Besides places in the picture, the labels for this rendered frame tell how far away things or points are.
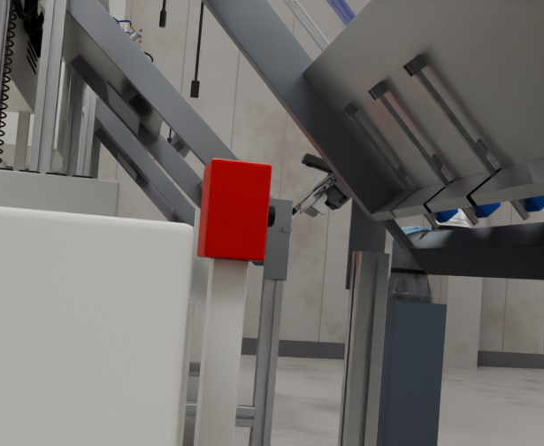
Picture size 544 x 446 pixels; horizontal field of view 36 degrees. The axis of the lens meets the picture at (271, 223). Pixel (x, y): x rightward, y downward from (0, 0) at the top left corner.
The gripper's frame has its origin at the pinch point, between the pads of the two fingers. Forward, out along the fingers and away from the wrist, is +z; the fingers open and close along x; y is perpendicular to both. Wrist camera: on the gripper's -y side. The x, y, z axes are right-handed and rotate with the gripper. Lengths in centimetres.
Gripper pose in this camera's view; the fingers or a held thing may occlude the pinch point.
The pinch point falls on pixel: (294, 211)
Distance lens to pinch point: 219.2
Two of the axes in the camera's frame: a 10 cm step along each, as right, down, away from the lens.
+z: -7.3, 6.7, -1.6
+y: 6.6, 7.4, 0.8
